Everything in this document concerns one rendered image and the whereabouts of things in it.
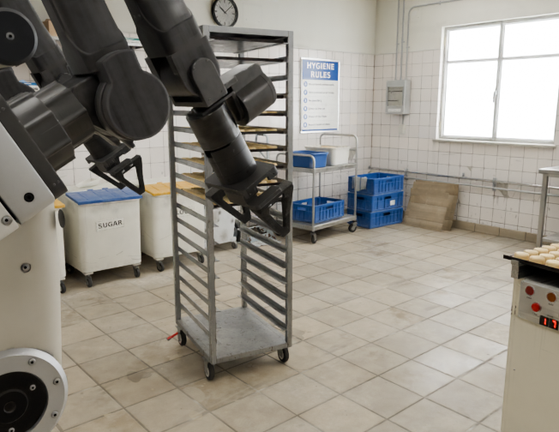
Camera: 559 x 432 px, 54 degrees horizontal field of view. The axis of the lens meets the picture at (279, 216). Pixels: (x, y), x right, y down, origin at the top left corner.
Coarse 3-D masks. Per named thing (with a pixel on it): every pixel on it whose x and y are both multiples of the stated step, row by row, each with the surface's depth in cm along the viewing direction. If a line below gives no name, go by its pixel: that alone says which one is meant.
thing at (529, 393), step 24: (528, 336) 199; (552, 336) 191; (528, 360) 200; (552, 360) 192; (504, 384) 210; (528, 384) 201; (552, 384) 193; (504, 408) 211; (528, 408) 202; (552, 408) 194
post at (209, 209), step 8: (208, 168) 266; (208, 176) 267; (208, 200) 269; (208, 208) 270; (208, 216) 271; (208, 224) 272; (208, 232) 272; (208, 240) 273; (208, 248) 274; (208, 256) 275; (208, 264) 276; (208, 272) 277; (208, 280) 278; (208, 288) 279; (208, 296) 280; (208, 304) 282; (208, 312) 283; (208, 320) 284; (216, 352) 286; (216, 360) 287
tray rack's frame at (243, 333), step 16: (208, 32) 256; (224, 32) 258; (240, 32) 262; (256, 32) 265; (272, 32) 269; (176, 192) 324; (176, 208) 326; (240, 208) 348; (176, 224) 328; (176, 240) 330; (176, 256) 331; (176, 272) 333; (176, 288) 335; (176, 304) 337; (176, 320) 340; (192, 320) 339; (224, 320) 339; (240, 320) 339; (256, 320) 339; (192, 336) 315; (224, 336) 315; (240, 336) 315; (256, 336) 315; (272, 336) 315; (208, 352) 294; (224, 352) 294; (240, 352) 294; (256, 352) 298
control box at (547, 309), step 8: (528, 280) 196; (520, 288) 196; (536, 288) 191; (544, 288) 188; (552, 288) 187; (520, 296) 197; (528, 296) 194; (536, 296) 191; (544, 296) 189; (520, 304) 197; (528, 304) 194; (544, 304) 189; (552, 304) 187; (520, 312) 197; (528, 312) 195; (536, 312) 192; (544, 312) 189; (552, 312) 187; (528, 320) 195; (536, 320) 192; (552, 328) 188
